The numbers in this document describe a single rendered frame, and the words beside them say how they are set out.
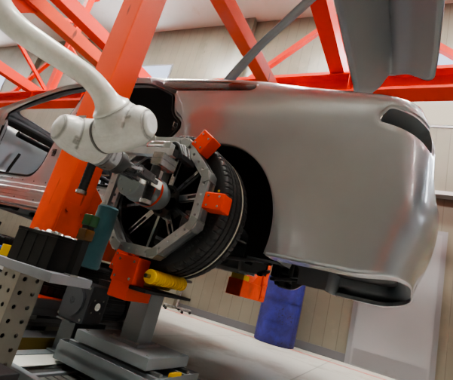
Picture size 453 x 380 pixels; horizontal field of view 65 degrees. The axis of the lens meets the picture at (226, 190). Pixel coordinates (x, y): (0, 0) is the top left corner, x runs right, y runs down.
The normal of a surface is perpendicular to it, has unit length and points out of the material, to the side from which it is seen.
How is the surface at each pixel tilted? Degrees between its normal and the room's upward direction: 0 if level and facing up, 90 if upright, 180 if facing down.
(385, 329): 90
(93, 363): 90
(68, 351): 90
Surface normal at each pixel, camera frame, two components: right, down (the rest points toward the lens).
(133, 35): 0.87, 0.10
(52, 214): -0.43, -0.35
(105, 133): -0.32, 0.48
